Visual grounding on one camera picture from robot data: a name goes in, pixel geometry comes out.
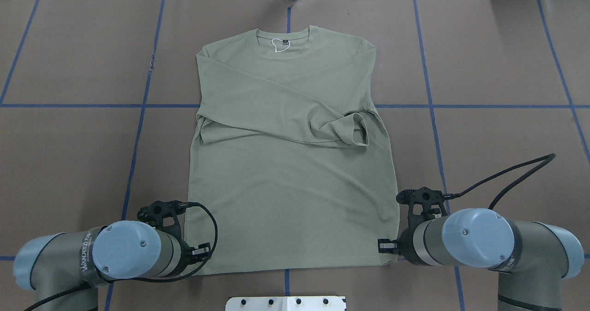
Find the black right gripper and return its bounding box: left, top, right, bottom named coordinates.
left=378, top=187, right=450, bottom=256

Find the olive green long-sleeve shirt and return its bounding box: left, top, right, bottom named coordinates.
left=185, top=25, right=400, bottom=275

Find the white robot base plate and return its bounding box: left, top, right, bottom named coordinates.
left=225, top=296, right=347, bottom=311

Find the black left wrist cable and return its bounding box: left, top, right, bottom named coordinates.
left=23, top=202, right=218, bottom=311

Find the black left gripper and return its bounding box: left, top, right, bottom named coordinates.
left=137, top=200, right=211, bottom=261

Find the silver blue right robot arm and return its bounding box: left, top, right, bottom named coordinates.
left=377, top=187, right=585, bottom=311

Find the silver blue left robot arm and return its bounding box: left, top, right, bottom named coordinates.
left=13, top=200, right=218, bottom=311

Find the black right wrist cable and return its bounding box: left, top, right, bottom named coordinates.
left=442, top=153, right=556, bottom=210

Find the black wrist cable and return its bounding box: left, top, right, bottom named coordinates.
left=442, top=153, right=556, bottom=210
left=23, top=202, right=218, bottom=311

